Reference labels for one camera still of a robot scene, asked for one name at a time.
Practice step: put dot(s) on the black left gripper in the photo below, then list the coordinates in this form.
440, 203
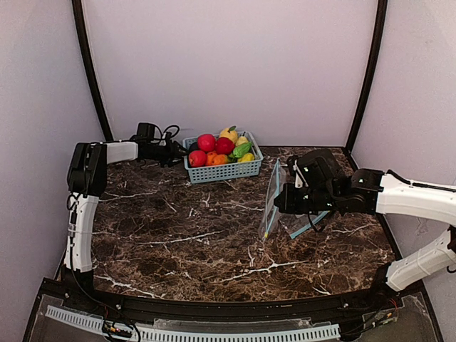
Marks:
174, 152

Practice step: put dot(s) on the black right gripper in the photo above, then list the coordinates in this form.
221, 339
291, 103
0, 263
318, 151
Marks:
282, 201

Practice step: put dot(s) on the red apple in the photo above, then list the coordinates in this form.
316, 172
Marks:
206, 143
224, 146
197, 158

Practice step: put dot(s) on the clear zip top bag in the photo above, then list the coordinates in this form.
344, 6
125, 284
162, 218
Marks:
271, 215

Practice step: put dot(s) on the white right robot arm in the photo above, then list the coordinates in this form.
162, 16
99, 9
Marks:
321, 185

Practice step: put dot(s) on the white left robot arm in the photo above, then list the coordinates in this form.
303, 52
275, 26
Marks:
87, 180

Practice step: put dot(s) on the orange fruit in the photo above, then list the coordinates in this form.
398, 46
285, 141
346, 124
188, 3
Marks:
214, 159

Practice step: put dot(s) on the blue plastic basket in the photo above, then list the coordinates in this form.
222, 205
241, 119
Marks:
228, 171

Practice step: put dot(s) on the yellow pear with leaf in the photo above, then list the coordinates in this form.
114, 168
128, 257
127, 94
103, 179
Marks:
229, 133

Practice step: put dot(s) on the yellow lemon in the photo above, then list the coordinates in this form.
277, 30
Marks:
248, 157

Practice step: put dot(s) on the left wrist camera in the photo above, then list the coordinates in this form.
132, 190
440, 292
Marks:
168, 133

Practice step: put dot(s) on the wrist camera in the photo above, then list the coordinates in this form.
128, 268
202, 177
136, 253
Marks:
168, 133
294, 171

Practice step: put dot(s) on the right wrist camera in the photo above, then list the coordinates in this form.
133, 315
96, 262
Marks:
294, 171

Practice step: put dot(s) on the black front rail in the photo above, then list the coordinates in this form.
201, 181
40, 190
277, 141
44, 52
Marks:
338, 308

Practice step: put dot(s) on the white slotted cable duct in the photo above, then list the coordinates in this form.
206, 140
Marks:
174, 330

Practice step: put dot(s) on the left black frame post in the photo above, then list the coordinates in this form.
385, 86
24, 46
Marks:
91, 77

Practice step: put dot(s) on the black frame post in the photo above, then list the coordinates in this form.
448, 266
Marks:
91, 77
374, 52

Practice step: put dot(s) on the right black frame post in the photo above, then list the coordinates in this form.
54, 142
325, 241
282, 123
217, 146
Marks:
374, 52

